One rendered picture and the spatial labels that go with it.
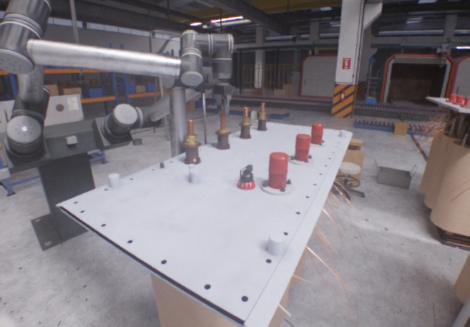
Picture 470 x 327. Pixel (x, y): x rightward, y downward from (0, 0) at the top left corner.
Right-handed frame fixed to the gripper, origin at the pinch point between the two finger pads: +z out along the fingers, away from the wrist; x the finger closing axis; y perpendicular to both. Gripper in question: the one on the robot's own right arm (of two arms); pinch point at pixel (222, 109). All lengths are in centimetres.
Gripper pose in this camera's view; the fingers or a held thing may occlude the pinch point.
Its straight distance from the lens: 129.6
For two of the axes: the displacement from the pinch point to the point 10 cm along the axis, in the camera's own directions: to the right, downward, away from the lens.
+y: 8.5, -1.6, 4.9
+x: -5.2, -2.7, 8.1
